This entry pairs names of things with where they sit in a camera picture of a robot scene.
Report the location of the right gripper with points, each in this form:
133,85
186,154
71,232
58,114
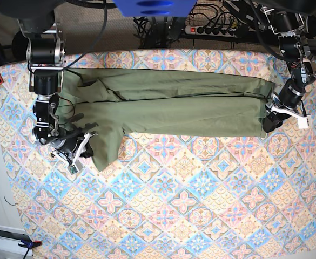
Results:
74,144

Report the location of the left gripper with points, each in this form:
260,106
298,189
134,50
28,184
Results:
284,103

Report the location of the olive green t-shirt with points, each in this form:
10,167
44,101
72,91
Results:
124,101

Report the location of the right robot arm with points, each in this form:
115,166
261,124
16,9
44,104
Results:
44,55

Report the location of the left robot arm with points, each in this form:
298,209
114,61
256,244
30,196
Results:
281,28

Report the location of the patterned tile tablecloth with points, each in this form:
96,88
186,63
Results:
165,196

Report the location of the black speaker top right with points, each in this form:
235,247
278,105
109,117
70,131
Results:
310,23

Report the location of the blue orange clamp lower left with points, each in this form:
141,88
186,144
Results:
29,244

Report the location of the black round stool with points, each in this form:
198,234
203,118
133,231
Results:
19,46

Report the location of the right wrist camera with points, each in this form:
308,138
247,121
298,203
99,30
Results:
75,167

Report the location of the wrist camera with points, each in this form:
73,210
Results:
303,123
75,167

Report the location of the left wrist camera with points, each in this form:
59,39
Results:
303,123

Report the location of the power strip with red switch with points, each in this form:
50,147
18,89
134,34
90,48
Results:
208,31

